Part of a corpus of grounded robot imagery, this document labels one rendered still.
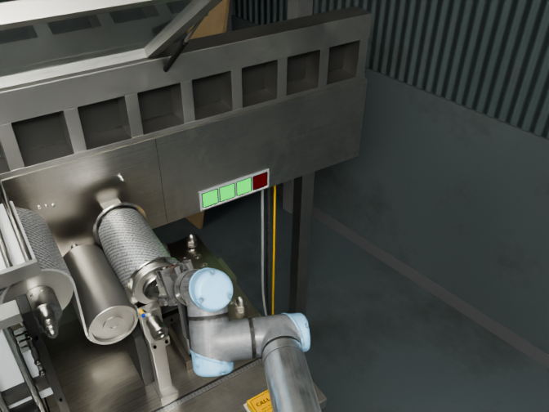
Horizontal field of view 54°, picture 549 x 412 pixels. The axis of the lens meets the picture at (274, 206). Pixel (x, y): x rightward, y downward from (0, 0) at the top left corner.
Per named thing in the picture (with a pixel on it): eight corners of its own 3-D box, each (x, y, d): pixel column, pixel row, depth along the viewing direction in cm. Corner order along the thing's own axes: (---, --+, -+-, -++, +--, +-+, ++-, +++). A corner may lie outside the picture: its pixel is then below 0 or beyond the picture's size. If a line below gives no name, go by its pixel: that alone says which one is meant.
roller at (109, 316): (93, 352, 130) (83, 319, 123) (64, 286, 147) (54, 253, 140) (141, 331, 135) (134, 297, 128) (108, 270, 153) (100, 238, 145)
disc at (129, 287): (131, 315, 131) (121, 272, 122) (131, 315, 132) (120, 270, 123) (187, 292, 138) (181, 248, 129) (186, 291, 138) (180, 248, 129)
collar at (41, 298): (33, 333, 111) (25, 311, 107) (27, 314, 115) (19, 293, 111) (65, 320, 114) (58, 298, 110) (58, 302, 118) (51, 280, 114)
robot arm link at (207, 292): (196, 319, 95) (192, 270, 95) (180, 315, 104) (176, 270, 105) (238, 312, 98) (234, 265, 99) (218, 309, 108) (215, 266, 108)
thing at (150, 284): (152, 274, 125) (179, 276, 130) (149, 268, 126) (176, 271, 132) (139, 299, 127) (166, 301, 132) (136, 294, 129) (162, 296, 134)
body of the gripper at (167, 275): (185, 259, 123) (200, 257, 112) (197, 294, 123) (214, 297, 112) (152, 271, 120) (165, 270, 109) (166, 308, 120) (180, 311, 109)
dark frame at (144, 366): (145, 387, 148) (134, 338, 135) (105, 308, 170) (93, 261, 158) (170, 374, 151) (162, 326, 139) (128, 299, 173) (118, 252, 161)
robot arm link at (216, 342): (254, 373, 98) (248, 311, 98) (191, 381, 96) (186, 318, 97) (251, 364, 105) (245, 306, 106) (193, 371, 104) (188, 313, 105)
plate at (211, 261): (208, 351, 149) (207, 336, 145) (153, 264, 175) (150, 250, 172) (259, 326, 156) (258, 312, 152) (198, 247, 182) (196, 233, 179)
